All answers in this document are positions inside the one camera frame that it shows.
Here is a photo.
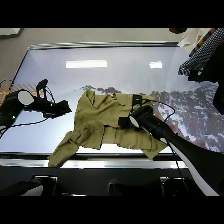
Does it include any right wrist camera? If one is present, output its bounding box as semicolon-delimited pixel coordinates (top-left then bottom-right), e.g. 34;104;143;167
131;93;145;112

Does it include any silver frame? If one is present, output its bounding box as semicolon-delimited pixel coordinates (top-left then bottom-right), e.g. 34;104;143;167
0;157;224;197

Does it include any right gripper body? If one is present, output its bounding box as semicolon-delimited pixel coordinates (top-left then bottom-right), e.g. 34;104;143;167
118;114;135;130

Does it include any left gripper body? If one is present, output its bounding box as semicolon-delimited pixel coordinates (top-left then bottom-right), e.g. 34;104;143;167
44;99;73;119

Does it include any olive green shirt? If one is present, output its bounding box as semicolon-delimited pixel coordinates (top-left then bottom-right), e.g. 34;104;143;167
48;89;169;168

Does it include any black cable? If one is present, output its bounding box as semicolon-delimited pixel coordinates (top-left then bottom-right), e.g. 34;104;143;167
145;99;188;183
0;85;58;140

